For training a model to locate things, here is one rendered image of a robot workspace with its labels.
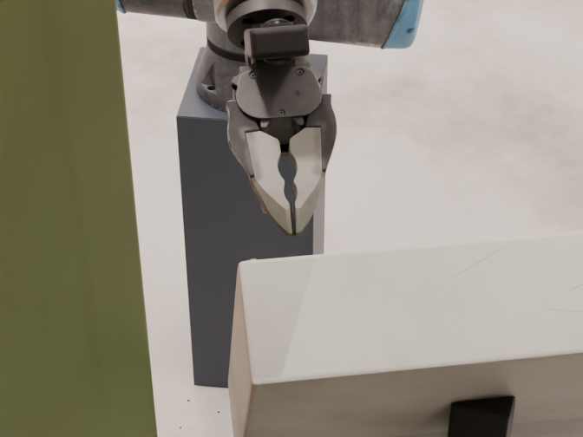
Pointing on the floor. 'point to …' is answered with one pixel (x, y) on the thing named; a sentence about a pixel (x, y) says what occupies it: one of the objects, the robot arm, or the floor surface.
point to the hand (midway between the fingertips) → (292, 216)
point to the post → (481, 417)
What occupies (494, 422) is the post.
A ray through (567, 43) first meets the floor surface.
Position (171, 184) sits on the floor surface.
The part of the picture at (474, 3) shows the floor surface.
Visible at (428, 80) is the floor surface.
